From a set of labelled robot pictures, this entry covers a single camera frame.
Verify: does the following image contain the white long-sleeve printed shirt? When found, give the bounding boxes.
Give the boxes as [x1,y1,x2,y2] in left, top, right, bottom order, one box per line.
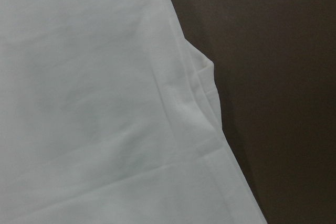
[1,0,265,223]

